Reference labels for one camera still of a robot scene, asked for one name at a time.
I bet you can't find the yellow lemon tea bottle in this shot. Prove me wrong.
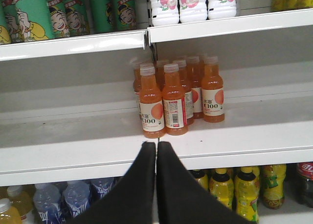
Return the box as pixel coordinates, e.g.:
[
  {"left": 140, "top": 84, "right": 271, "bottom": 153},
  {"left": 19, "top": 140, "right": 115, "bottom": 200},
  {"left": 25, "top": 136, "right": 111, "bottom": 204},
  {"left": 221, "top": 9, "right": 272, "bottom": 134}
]
[
  {"left": 209, "top": 168, "right": 234, "bottom": 210},
  {"left": 235, "top": 166, "right": 259, "bottom": 224},
  {"left": 261, "top": 164, "right": 287, "bottom": 209},
  {"left": 190, "top": 170, "right": 209, "bottom": 191}
]

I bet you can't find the orange drink bottle white label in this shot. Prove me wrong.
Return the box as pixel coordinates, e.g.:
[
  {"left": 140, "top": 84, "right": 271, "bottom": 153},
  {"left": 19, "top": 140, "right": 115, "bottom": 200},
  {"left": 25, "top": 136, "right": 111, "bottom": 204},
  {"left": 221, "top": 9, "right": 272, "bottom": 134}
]
[
  {"left": 0, "top": 198, "right": 22, "bottom": 224},
  {"left": 7, "top": 185, "right": 35, "bottom": 224}
]

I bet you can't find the white store shelf unit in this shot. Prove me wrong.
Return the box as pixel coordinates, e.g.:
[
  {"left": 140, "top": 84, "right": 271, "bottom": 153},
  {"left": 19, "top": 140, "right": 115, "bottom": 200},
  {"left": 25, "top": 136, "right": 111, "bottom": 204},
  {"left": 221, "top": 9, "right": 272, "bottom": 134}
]
[{"left": 0, "top": 9, "right": 313, "bottom": 186}]

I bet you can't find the orange C100 juice bottle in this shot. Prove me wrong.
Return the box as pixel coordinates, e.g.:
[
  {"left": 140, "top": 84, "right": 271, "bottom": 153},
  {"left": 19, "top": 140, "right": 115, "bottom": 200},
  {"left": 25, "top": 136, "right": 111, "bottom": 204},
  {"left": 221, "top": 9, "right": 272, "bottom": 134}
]
[
  {"left": 139, "top": 63, "right": 166, "bottom": 138},
  {"left": 162, "top": 63, "right": 188, "bottom": 135},
  {"left": 201, "top": 56, "right": 225, "bottom": 123}
]

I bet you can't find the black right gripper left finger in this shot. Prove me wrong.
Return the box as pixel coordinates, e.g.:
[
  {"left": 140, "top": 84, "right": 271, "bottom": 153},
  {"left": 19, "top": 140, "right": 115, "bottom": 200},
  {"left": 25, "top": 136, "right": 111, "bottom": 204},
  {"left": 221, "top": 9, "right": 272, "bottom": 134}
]
[{"left": 69, "top": 142, "right": 156, "bottom": 224}]

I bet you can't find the white peach drink bottle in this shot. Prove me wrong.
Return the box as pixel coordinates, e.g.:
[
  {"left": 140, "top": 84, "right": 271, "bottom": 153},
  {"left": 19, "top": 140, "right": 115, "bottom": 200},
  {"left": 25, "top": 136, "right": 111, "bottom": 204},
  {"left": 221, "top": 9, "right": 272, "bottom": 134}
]
[
  {"left": 207, "top": 0, "right": 237, "bottom": 20},
  {"left": 179, "top": 0, "right": 207, "bottom": 23},
  {"left": 150, "top": 0, "right": 179, "bottom": 26}
]

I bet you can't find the green cartoon drink bottle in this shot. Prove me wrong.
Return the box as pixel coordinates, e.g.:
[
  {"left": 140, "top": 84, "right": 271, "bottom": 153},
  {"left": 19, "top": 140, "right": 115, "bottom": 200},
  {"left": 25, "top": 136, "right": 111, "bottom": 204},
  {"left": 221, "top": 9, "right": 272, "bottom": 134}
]
[
  {"left": 112, "top": 0, "right": 136, "bottom": 31},
  {"left": 0, "top": 0, "right": 55, "bottom": 43}
]

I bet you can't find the blue sports drink bottle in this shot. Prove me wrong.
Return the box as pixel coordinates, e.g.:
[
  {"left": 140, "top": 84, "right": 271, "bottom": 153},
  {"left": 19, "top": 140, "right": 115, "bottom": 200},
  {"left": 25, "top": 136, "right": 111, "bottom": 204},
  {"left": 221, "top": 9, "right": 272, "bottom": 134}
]
[
  {"left": 33, "top": 183, "right": 64, "bottom": 224},
  {"left": 63, "top": 180, "right": 90, "bottom": 218}
]

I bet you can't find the cola bottle red label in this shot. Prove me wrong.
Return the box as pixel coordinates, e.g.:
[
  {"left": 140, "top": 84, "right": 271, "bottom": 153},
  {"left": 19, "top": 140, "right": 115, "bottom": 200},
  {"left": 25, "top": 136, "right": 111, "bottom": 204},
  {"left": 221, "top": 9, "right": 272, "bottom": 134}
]
[{"left": 295, "top": 161, "right": 313, "bottom": 208}]

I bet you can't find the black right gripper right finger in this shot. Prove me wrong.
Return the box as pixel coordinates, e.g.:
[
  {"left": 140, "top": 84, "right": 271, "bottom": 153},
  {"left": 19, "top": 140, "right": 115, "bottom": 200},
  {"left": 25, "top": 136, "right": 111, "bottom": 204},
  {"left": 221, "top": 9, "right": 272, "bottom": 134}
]
[{"left": 157, "top": 141, "right": 252, "bottom": 224}]

